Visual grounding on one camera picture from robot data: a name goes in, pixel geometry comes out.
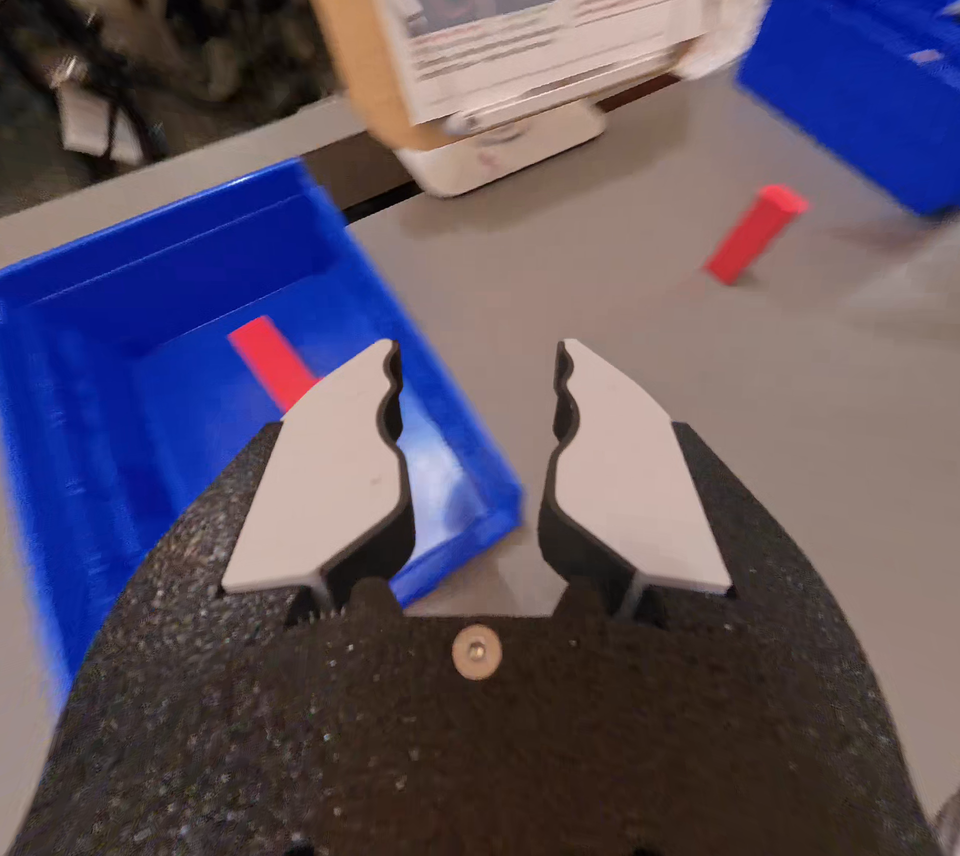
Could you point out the clear plastic document sleeve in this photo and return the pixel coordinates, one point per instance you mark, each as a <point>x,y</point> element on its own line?
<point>731,16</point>

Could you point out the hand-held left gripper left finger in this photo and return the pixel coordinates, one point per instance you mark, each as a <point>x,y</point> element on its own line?
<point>330,481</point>

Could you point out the white stand base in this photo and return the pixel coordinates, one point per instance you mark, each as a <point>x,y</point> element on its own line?
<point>510,151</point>

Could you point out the blue plastic bin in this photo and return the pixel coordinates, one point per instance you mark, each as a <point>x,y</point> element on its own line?
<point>112,361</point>

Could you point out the red plank block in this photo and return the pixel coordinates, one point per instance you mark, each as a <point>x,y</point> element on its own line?
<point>754,234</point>
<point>270,361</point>

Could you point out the printed instruction sheet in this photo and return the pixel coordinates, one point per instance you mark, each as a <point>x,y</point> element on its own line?
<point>600,9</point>

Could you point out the wooden instruction board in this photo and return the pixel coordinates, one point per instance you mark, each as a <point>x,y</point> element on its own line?
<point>330,9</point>

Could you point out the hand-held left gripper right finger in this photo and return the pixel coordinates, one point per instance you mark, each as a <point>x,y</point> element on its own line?
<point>630,481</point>

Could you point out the nested blue plastic bins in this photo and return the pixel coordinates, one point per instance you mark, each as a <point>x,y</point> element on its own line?
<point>847,84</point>

